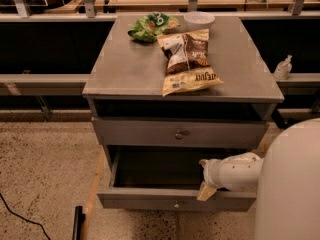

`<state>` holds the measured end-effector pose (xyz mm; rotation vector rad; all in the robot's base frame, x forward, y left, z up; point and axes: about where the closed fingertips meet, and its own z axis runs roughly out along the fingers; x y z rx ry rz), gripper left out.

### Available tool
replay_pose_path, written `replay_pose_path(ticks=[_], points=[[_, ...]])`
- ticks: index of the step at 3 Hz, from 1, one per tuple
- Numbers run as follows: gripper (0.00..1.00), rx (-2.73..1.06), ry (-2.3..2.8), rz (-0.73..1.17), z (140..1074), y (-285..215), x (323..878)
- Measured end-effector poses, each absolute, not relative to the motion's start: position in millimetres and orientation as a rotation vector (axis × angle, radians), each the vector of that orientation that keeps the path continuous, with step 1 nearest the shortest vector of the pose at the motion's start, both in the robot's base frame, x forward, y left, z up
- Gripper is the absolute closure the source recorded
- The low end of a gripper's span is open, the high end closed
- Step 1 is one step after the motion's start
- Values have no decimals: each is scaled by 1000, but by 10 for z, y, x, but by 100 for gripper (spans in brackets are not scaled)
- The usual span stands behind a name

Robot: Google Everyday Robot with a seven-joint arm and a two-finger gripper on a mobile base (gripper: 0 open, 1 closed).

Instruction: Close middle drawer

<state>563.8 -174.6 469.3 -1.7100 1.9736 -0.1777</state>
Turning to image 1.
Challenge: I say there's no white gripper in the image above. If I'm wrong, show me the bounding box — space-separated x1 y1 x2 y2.
197 159 223 201

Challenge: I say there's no grey drawer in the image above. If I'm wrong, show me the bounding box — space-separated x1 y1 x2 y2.
98 146 256 212
92 117 267 149

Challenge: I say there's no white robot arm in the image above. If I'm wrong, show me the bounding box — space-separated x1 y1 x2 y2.
197 118 320 240

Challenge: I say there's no grey wooden drawer cabinet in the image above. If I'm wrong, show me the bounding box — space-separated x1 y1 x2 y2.
82 14 285 162

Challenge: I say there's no grey top drawer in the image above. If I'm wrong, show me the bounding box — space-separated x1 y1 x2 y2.
92 117 267 149

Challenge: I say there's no black office chair base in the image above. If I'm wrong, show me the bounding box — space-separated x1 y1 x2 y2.
271 109 301 129

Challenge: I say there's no brown yellow snack bag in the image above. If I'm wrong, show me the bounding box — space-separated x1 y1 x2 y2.
157 29 223 96

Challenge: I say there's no black bar on floor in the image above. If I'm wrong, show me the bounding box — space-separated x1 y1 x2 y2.
72 206 84 240

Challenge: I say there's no clear plastic bowl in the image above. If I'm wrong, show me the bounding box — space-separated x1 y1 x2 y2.
184 11 215 31

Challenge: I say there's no green chip bag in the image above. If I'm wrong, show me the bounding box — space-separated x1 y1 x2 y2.
128 12 180 43

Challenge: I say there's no metal rail frame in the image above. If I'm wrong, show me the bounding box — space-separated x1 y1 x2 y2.
0 0 320 98

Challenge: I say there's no black floor cable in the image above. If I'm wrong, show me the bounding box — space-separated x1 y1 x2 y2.
0 191 53 240

